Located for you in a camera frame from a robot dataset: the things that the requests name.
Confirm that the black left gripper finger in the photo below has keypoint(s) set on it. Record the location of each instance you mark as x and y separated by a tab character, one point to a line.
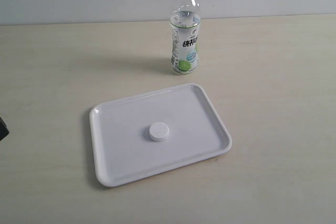
3	129

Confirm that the white bottle cap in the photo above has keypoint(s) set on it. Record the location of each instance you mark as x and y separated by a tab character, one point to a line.
159	131

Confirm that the clear plastic drink bottle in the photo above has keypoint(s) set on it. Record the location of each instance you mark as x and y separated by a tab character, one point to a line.
185	23

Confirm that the white rectangular plastic tray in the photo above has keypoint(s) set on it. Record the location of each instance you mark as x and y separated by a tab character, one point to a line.
122	149

